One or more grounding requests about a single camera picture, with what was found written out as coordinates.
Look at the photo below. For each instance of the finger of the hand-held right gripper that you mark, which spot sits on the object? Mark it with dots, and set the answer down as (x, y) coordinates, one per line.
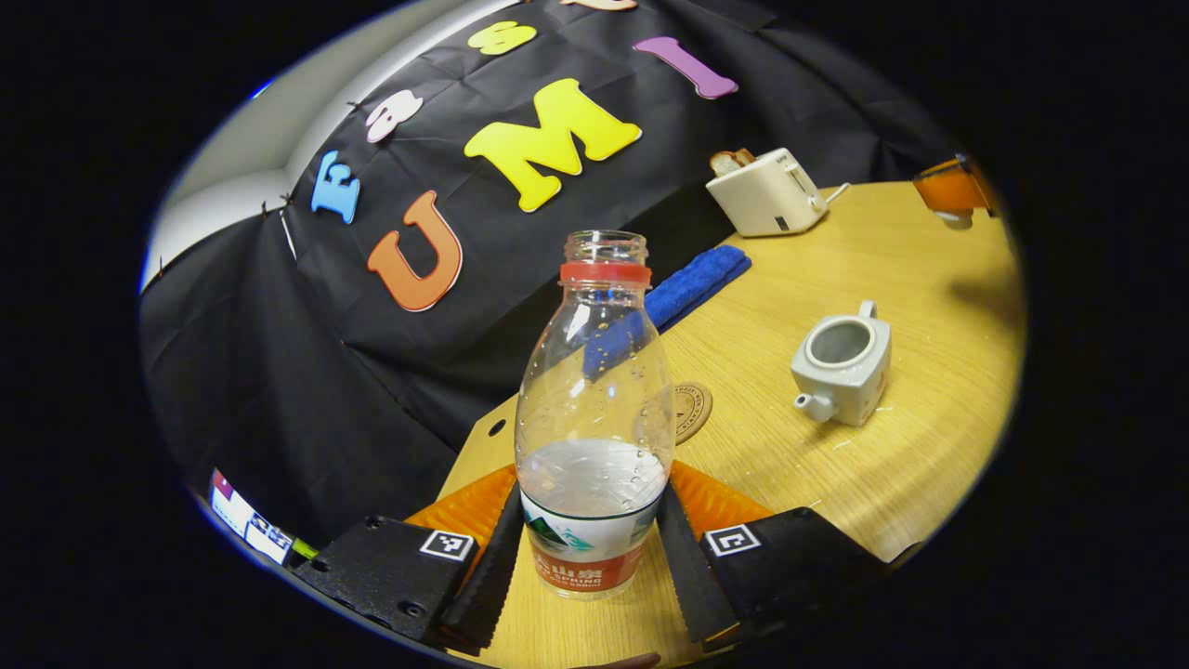
(947, 190)

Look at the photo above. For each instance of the white toaster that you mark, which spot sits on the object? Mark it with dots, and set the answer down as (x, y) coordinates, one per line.
(766, 200)

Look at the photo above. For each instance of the white ceramic teacup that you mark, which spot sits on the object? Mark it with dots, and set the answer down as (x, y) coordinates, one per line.
(859, 390)

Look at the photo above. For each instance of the round wooden coaster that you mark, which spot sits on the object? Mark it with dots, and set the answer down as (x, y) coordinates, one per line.
(695, 413)

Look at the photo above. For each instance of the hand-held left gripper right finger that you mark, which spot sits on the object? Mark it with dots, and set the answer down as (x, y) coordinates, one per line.
(692, 576)

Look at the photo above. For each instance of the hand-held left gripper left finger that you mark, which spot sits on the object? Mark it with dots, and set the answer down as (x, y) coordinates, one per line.
(492, 585)

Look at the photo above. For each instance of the blue towel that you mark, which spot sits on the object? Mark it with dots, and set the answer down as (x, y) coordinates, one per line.
(697, 279)

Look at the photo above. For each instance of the black backdrop cloth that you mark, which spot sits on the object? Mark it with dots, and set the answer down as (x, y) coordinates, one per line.
(279, 372)

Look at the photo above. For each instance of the clear plastic water bottle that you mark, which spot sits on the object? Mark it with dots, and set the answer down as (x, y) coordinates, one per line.
(594, 520)

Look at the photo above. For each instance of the computer monitor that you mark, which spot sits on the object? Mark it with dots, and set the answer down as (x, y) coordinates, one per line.
(246, 522)

